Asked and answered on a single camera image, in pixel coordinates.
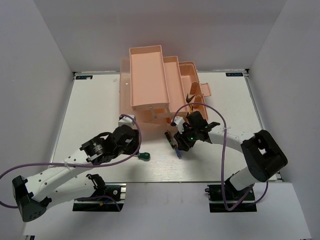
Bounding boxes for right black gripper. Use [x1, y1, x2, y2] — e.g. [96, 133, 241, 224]
[174, 123, 200, 152]

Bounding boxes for black green precision screwdriver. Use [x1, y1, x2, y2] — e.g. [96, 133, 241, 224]
[164, 131, 176, 149]

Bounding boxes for stubby dark green screwdriver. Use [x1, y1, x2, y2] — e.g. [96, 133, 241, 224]
[135, 152, 151, 162]

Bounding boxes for blue handled small screwdriver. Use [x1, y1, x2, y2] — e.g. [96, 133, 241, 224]
[175, 146, 182, 159]

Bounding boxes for yellow long nose pliers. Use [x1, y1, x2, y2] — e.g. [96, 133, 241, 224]
[185, 93, 195, 116]

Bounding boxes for pink plastic toolbox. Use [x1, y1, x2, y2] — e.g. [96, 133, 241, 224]
[119, 45, 212, 128]

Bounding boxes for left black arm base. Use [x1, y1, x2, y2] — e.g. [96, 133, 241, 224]
[72, 183, 127, 213]

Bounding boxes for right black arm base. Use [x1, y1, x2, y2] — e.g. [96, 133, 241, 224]
[204, 184, 257, 213]

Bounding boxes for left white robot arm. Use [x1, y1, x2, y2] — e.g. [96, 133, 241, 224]
[12, 125, 141, 223]

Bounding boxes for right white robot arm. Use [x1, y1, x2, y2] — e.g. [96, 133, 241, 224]
[171, 111, 288, 200]

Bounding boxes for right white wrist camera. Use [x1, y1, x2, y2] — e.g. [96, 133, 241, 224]
[170, 116, 185, 134]

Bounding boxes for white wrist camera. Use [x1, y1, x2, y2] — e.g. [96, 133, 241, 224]
[170, 116, 185, 134]
[118, 114, 136, 128]

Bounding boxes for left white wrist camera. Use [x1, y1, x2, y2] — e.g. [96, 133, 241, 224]
[118, 114, 136, 128]

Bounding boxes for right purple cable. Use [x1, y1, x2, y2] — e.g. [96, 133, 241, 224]
[171, 104, 270, 212]

